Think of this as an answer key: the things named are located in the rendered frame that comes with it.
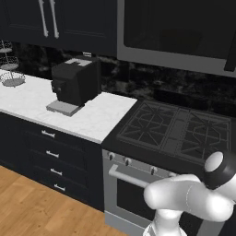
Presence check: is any dark upper cupboard door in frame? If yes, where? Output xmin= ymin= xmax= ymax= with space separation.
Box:
xmin=48 ymin=0 xmax=118 ymax=58
xmin=0 ymin=0 xmax=51 ymax=48

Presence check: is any grey microwave oven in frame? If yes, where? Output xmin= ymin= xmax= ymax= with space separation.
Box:
xmin=116 ymin=0 xmax=236 ymax=78

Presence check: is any steel oven door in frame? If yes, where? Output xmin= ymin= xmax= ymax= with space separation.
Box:
xmin=103 ymin=161 xmax=225 ymax=236

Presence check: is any silver oven door handle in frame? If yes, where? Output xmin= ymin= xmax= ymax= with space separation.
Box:
xmin=108 ymin=163 xmax=155 ymax=189

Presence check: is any silver cupboard door handle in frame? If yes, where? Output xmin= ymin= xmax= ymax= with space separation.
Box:
xmin=49 ymin=0 xmax=60 ymax=40
xmin=38 ymin=0 xmax=50 ymax=39

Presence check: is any black and steel stove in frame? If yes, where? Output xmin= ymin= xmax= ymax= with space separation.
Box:
xmin=100 ymin=98 xmax=236 ymax=236

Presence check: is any tiered wire stand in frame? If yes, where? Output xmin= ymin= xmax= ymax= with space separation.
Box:
xmin=0 ymin=40 xmax=27 ymax=89

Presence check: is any black coffee machine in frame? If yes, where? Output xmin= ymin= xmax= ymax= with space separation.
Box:
xmin=45 ymin=56 xmax=102 ymax=118

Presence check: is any silver drawer handle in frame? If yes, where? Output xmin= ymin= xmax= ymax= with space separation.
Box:
xmin=45 ymin=149 xmax=60 ymax=159
xmin=53 ymin=183 xmax=66 ymax=193
xmin=41 ymin=129 xmax=56 ymax=139
xmin=50 ymin=168 xmax=64 ymax=177

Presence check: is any dark drawer front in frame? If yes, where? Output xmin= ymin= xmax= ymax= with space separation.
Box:
xmin=27 ymin=137 xmax=90 ymax=179
xmin=32 ymin=171 xmax=90 ymax=207
xmin=23 ymin=121 xmax=90 ymax=161
xmin=29 ymin=155 xmax=90 ymax=194

